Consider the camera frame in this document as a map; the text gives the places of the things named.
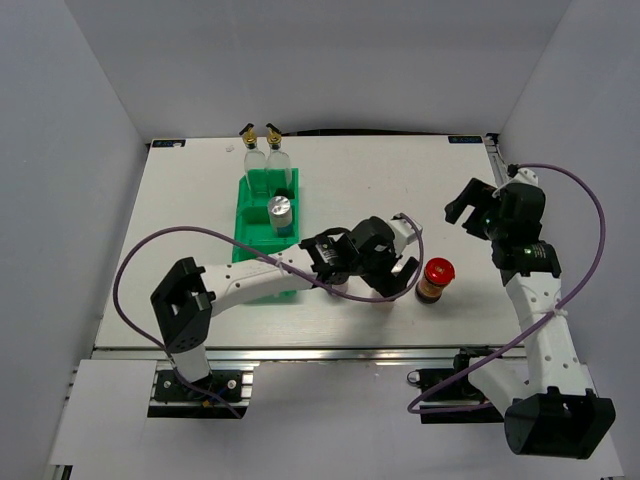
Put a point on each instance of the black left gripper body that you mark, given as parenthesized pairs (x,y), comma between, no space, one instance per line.
(377,274)

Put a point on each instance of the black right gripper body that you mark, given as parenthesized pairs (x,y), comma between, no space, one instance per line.
(486,206)

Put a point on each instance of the white powder jar silver lid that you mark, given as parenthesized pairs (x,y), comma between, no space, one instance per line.
(380,302)

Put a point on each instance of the blue label salt jar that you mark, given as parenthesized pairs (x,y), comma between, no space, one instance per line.
(280,215)

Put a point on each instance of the glass bottle with dark residue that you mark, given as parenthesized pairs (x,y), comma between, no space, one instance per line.
(279,169)

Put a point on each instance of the clear glass oil bottle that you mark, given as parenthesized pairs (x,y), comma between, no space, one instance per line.
(254,162)

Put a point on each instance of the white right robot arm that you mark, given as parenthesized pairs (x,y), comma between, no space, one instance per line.
(555,412)

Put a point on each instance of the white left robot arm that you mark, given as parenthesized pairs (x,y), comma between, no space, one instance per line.
(189,295)

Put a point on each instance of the small dark spice jar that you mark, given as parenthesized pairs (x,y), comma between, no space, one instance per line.
(338,289)

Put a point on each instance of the right table logo sticker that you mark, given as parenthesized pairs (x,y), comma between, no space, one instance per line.
(465,139)

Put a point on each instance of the table logo sticker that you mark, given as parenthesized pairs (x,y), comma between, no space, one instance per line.
(168,143)
(465,139)

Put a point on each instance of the red lid sauce jar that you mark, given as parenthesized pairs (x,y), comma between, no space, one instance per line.
(438,273)

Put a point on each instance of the green plastic divided bin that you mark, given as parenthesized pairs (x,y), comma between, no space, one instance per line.
(252,224)

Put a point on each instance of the left table logo sticker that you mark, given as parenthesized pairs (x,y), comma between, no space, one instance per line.
(168,143)

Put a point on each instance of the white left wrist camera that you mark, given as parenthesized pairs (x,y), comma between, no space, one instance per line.
(406,231)

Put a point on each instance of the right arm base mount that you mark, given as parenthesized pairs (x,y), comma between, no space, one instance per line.
(459,393)

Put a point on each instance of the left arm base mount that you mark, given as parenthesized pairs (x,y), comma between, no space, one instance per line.
(223,394)

